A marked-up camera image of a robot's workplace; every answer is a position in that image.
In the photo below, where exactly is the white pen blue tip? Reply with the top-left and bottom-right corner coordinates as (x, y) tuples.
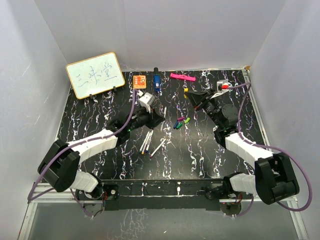
(145, 129), (154, 153)

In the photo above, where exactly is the white pen yellow tip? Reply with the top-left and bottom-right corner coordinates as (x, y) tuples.
(160, 106), (167, 132)

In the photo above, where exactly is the pink utility knife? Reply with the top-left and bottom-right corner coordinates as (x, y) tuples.
(170, 73), (196, 82)

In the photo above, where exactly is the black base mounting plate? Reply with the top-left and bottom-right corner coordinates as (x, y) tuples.
(75, 179), (251, 213)

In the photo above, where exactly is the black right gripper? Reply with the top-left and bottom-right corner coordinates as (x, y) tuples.
(186, 89), (223, 129)

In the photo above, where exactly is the white pen purple tip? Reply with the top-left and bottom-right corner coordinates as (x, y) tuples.
(150, 139), (166, 158)

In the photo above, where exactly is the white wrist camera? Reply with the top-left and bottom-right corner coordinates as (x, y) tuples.
(212, 79), (231, 98)
(137, 90), (156, 113)

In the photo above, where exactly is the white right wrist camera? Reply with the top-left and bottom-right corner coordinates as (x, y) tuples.
(212, 79), (231, 98)

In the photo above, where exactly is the small whiteboard with writing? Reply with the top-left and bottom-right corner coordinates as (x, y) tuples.
(65, 52), (126, 100)

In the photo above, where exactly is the aluminium front rail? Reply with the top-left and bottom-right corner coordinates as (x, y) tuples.
(27, 181), (298, 204)

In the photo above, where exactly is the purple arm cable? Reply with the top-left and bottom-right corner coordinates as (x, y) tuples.
(26, 89), (141, 218)
(226, 82), (313, 217)

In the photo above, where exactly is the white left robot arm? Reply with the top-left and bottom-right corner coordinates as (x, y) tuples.
(37, 107), (165, 200)

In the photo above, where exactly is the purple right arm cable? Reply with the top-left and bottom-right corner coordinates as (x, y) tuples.
(226, 82), (313, 217)

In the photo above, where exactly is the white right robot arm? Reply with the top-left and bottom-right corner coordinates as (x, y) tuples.
(185, 90), (300, 205)

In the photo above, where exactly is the blue pen cap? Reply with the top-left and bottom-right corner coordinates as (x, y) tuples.
(173, 121), (179, 129)

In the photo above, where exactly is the white pen orange tip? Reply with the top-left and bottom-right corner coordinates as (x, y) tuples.
(141, 136), (149, 155)

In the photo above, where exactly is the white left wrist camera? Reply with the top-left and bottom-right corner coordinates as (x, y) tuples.
(137, 90), (156, 113)

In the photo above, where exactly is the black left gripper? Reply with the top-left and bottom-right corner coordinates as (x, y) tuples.
(128, 105), (165, 133)

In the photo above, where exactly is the orange spiral notepad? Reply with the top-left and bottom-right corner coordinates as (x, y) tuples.
(132, 75), (147, 90)

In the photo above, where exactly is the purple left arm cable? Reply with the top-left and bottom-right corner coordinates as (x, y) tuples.
(26, 89), (141, 218)

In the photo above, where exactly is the blue stapler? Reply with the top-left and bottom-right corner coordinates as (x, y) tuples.
(153, 67), (161, 93)

